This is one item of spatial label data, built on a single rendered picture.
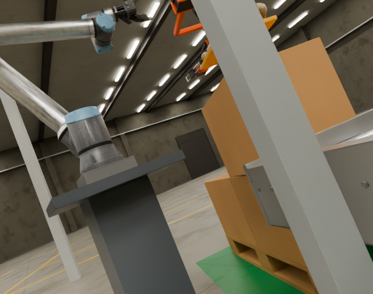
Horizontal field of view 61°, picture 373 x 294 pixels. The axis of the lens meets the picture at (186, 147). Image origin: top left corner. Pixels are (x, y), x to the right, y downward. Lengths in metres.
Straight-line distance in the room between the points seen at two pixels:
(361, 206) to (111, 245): 0.87
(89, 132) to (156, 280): 0.63
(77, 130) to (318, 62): 0.98
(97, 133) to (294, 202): 1.03
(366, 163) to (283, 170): 0.20
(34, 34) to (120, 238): 0.95
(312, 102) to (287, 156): 0.88
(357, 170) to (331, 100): 0.74
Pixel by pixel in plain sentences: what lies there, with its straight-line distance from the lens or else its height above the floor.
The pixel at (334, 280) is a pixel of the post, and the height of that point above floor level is 0.47.
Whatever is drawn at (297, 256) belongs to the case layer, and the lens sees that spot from 1.41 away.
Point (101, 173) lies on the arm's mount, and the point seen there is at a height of 0.78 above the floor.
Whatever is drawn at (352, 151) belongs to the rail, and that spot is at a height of 0.58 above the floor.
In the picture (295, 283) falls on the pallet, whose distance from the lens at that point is 1.60.
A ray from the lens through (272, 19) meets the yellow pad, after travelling 1.50.
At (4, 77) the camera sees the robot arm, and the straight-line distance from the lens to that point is 1.65.
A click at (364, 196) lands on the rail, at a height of 0.50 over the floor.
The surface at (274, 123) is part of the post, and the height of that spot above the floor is 0.67.
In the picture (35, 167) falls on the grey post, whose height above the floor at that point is 1.41.
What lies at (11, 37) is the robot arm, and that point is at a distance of 1.60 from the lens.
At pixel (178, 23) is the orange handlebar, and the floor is 1.23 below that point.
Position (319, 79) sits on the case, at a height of 0.79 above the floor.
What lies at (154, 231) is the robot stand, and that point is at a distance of 1.29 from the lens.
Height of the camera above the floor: 0.66
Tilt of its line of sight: 4 degrees up
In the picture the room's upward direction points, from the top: 23 degrees counter-clockwise
